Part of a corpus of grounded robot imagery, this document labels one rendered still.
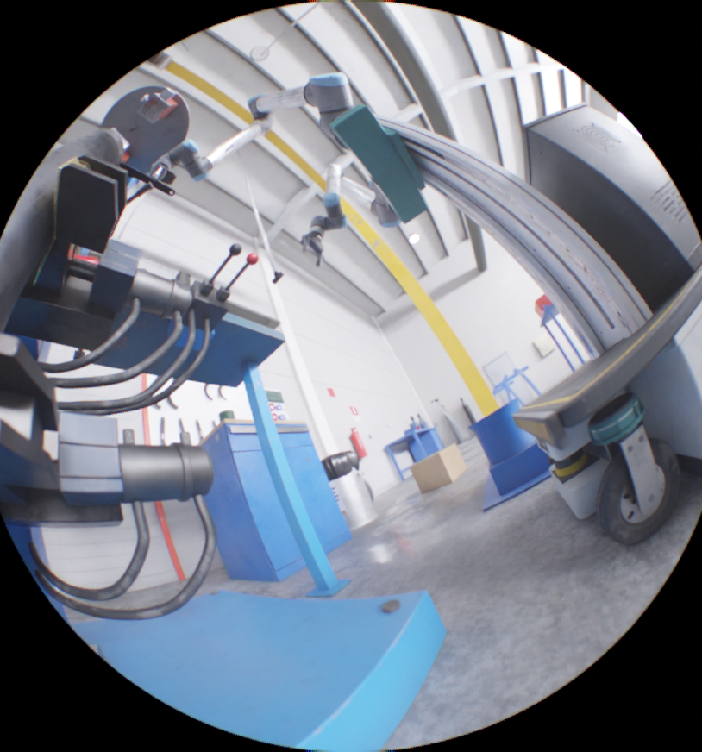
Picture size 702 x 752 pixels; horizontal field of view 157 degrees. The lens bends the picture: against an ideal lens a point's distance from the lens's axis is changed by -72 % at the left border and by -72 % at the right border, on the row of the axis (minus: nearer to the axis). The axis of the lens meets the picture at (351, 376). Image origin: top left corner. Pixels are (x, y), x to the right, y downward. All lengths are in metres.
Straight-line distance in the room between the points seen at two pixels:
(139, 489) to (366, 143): 1.21
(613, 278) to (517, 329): 10.41
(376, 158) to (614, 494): 1.23
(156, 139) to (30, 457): 1.70
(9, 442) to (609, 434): 0.66
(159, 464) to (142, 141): 1.69
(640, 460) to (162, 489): 0.75
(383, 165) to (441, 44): 8.47
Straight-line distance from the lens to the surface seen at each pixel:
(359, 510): 2.23
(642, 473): 0.49
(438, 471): 2.38
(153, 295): 0.73
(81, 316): 0.77
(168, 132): 1.80
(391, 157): 1.20
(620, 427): 0.44
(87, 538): 2.37
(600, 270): 0.64
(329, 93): 1.23
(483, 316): 11.14
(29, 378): 0.31
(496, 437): 1.20
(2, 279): 0.52
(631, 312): 0.63
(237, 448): 1.49
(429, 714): 0.45
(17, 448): 0.27
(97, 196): 0.62
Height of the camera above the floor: 0.36
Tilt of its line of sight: 22 degrees up
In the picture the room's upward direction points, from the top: 25 degrees counter-clockwise
